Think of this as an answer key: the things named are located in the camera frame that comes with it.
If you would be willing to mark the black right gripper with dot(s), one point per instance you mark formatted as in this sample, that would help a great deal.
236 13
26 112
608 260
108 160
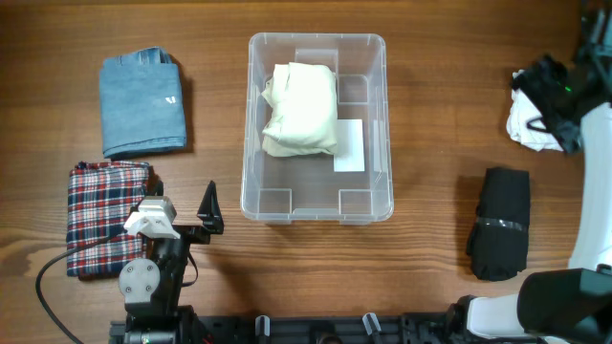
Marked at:
537 76

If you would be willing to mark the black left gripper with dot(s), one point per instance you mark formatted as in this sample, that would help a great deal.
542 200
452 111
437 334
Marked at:
210 216

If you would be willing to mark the white printed t-shirt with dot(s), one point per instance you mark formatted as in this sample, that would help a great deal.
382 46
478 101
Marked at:
523 125

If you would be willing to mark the cream cloth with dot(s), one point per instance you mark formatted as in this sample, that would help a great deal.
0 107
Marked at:
305 112

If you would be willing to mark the black garment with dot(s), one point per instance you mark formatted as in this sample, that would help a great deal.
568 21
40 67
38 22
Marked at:
499 241

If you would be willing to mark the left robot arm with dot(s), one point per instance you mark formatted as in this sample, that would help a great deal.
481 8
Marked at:
151 286

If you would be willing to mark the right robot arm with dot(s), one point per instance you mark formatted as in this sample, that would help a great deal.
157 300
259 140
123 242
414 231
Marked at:
571 305

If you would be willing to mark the clear plastic storage bin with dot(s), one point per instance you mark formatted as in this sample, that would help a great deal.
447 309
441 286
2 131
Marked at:
306 188

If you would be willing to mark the red plaid folded shirt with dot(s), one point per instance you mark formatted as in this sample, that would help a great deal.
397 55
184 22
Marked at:
100 198

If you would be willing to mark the blue denim folded jeans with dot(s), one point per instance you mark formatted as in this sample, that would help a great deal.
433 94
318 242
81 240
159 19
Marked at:
141 104

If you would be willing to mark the white label in bin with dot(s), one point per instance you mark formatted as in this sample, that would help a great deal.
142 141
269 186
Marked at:
350 155

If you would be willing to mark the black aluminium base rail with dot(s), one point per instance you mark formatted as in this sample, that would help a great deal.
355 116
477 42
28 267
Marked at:
410 328

